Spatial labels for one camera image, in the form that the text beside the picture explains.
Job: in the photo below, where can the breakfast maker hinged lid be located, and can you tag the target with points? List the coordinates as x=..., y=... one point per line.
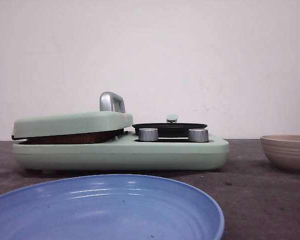
x=111, y=116

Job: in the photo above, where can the blue ribbed plate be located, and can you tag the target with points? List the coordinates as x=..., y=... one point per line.
x=110, y=207

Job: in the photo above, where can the silver control knob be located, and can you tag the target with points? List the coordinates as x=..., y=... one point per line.
x=148, y=134
x=198, y=135

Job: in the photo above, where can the left silver control knob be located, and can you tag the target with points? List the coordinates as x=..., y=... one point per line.
x=148, y=134

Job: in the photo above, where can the beige ribbed bowl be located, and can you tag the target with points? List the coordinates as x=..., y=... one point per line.
x=283, y=151

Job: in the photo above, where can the mint green breakfast maker base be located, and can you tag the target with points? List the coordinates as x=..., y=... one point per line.
x=124, y=153

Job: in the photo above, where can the black round frying pan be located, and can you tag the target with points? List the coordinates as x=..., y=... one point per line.
x=170, y=129

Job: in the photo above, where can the right silver control knob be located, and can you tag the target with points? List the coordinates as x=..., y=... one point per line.
x=198, y=135

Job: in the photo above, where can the white bread slice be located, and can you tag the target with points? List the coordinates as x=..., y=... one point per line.
x=78, y=138

